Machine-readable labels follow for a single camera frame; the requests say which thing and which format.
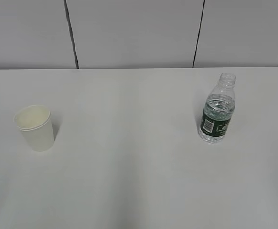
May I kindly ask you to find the white paper cup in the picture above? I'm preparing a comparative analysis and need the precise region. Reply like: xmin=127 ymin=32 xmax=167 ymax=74
xmin=14 ymin=105 xmax=54 ymax=152

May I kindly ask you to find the clear water bottle green label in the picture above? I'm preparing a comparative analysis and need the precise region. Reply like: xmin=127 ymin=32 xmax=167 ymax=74
xmin=198 ymin=73 xmax=236 ymax=144

